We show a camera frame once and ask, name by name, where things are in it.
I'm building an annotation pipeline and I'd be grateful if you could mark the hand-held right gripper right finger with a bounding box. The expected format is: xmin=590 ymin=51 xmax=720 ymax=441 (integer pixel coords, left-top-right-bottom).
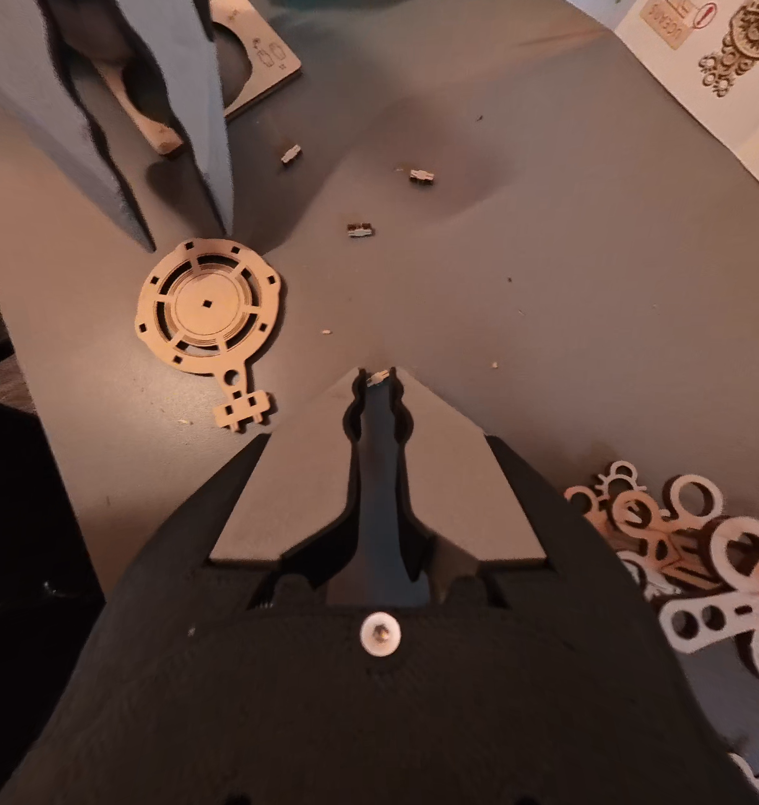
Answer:
xmin=389 ymin=366 xmax=551 ymax=582

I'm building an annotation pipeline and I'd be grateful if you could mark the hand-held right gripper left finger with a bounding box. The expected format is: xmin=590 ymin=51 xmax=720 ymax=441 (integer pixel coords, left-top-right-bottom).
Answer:
xmin=208 ymin=366 xmax=364 ymax=589

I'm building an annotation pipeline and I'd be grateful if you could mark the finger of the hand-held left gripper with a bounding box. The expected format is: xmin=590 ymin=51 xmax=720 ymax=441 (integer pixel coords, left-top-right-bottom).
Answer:
xmin=112 ymin=0 xmax=237 ymax=239
xmin=0 ymin=0 xmax=157 ymax=254

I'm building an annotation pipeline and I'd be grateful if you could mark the round wooden disc part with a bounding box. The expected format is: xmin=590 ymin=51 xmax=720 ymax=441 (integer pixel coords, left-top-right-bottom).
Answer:
xmin=134 ymin=238 xmax=286 ymax=434

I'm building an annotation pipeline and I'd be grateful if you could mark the pile of wooden model parts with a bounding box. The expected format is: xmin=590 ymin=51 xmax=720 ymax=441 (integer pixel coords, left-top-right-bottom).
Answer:
xmin=565 ymin=459 xmax=759 ymax=686

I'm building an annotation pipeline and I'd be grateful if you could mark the curved wooden strip part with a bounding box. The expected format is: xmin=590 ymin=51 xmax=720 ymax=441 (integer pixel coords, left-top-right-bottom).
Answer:
xmin=96 ymin=57 xmax=185 ymax=155

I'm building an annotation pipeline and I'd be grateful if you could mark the printed instruction sheet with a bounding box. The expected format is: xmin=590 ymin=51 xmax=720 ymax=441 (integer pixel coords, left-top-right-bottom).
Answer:
xmin=612 ymin=0 xmax=759 ymax=205

